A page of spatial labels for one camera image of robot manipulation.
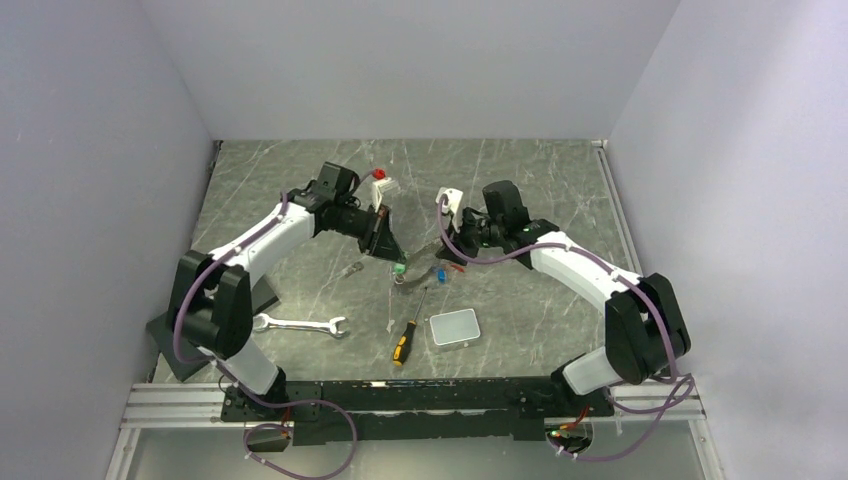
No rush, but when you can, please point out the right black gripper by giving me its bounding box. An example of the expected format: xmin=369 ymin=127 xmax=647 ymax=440
xmin=435 ymin=207 xmax=504 ymax=266

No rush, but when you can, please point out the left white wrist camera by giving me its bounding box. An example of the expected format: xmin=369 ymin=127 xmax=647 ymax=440
xmin=368 ymin=168 xmax=400 ymax=211

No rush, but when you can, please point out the yellow black screwdriver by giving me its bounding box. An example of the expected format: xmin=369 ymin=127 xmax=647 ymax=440
xmin=392 ymin=287 xmax=429 ymax=366

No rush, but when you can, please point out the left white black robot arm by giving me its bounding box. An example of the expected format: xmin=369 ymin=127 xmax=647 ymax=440
xmin=167 ymin=162 xmax=406 ymax=420

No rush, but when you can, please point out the black square plate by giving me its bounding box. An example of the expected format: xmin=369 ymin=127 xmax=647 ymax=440
xmin=251 ymin=276 xmax=279 ymax=315
xmin=146 ymin=314 xmax=206 ymax=382

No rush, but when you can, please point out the small detached silver key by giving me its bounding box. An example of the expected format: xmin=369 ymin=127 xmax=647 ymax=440
xmin=342 ymin=262 xmax=364 ymax=278

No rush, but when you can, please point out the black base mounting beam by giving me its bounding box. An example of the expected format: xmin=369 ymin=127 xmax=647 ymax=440
xmin=220 ymin=374 xmax=614 ymax=446

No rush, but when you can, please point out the silver open-end wrench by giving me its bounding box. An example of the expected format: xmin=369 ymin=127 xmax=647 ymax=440
xmin=252 ymin=313 xmax=348 ymax=339

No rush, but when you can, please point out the black square plate rear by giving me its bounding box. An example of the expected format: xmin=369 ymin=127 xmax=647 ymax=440
xmin=251 ymin=276 xmax=279 ymax=315

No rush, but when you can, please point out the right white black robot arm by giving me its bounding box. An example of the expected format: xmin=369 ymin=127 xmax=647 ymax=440
xmin=435 ymin=180 xmax=691 ymax=415

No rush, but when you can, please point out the black square plate front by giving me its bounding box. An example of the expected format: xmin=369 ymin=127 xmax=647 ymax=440
xmin=146 ymin=314 xmax=206 ymax=382

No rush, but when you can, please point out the grey rectangular tin box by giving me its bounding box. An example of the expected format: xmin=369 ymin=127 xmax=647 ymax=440
xmin=429 ymin=308 xmax=481 ymax=347

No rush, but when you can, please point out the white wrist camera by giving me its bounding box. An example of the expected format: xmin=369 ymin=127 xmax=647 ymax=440
xmin=368 ymin=168 xmax=400 ymax=211
xmin=436 ymin=187 xmax=464 ymax=215

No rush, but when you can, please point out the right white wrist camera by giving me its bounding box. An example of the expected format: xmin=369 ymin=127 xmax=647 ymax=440
xmin=436 ymin=187 xmax=464 ymax=215

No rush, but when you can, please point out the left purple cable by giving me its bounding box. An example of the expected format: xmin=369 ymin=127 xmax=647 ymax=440
xmin=172 ymin=170 xmax=360 ymax=480

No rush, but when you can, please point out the aluminium extrusion rail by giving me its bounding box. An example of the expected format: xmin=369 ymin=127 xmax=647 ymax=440
xmin=121 ymin=383 xmax=225 ymax=429

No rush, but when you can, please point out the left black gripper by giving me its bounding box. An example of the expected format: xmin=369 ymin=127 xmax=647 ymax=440
xmin=334 ymin=202 xmax=406 ymax=265

